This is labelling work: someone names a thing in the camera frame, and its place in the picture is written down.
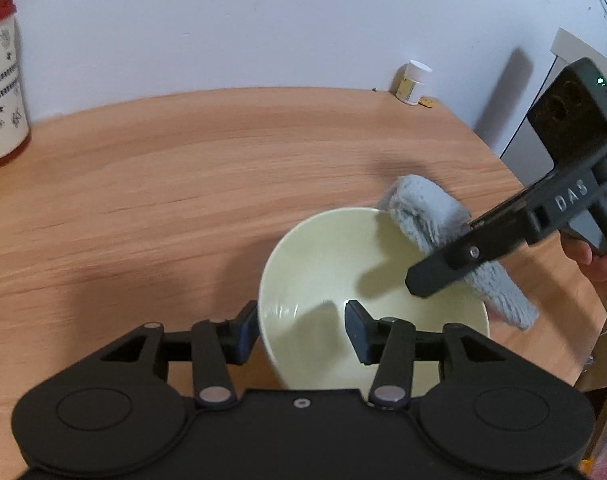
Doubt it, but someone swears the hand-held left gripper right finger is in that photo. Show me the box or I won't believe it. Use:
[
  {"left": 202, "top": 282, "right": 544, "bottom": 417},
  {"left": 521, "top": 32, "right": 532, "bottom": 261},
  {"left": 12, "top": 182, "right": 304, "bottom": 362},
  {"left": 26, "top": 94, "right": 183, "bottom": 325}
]
[{"left": 344, "top": 299, "right": 521, "bottom": 411}]

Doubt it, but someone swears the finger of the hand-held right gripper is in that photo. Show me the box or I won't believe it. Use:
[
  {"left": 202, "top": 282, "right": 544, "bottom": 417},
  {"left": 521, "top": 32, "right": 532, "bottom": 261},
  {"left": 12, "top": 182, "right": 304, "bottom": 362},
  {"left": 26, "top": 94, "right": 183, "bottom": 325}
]
[{"left": 406, "top": 184, "right": 547, "bottom": 300}]

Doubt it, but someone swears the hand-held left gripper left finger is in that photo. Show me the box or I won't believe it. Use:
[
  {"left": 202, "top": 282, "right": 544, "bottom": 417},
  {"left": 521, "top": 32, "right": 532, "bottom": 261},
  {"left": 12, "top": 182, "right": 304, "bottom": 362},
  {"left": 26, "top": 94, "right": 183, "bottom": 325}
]
[{"left": 100, "top": 300, "right": 259, "bottom": 411}]

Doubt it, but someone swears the grey fluffy cloth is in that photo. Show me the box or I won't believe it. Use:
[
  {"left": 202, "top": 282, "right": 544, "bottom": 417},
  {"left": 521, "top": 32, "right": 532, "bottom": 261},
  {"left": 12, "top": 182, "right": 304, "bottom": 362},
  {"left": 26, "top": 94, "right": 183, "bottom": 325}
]
[{"left": 375, "top": 175, "right": 540, "bottom": 332}]

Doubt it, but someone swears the pale green bowl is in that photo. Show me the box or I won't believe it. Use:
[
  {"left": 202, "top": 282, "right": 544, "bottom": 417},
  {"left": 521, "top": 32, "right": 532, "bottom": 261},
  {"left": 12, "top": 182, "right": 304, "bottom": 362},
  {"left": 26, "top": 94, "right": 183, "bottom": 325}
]
[{"left": 258, "top": 206, "right": 490, "bottom": 393}]

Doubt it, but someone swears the person's right hand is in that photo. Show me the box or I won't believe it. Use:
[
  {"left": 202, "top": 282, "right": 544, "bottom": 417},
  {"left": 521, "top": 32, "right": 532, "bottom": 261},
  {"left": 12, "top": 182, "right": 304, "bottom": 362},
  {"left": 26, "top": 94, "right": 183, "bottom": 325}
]
[{"left": 561, "top": 232, "right": 607, "bottom": 307}]

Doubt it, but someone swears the white bottle yellow label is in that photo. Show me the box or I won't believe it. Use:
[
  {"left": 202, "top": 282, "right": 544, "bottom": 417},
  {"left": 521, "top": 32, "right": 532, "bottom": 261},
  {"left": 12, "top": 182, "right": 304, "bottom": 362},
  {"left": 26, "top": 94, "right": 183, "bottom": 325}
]
[{"left": 396, "top": 60, "right": 433, "bottom": 107}]

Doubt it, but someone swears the cardboard box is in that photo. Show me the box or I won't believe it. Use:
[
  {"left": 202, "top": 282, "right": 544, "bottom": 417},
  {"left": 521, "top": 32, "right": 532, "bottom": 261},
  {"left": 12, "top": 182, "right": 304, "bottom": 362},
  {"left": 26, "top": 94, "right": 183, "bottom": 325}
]
[{"left": 573, "top": 304, "right": 607, "bottom": 395}]

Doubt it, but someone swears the patterned white cup red rim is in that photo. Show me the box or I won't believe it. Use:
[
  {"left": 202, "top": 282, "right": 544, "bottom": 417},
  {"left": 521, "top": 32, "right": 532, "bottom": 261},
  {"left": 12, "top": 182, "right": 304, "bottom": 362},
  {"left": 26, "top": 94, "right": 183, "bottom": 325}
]
[{"left": 0, "top": 0, "right": 32, "bottom": 168}]

